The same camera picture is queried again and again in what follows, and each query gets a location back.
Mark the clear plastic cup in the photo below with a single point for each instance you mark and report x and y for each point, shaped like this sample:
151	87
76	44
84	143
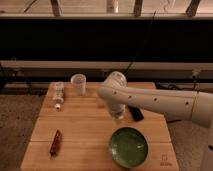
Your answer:
79	83

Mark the clear plastic bottle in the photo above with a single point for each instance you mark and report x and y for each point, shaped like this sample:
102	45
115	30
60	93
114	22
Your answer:
58	96

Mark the green ceramic bowl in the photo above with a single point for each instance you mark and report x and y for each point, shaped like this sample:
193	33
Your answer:
128	147

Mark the red brown pocket knife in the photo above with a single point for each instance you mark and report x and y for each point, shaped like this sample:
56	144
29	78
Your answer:
56	143

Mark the translucent gripper tool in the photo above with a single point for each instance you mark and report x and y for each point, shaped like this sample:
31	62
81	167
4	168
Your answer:
119	115

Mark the black smartphone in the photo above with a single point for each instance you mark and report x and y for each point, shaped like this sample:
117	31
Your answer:
136	113

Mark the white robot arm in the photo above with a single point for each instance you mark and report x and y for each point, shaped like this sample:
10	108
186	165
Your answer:
185	105

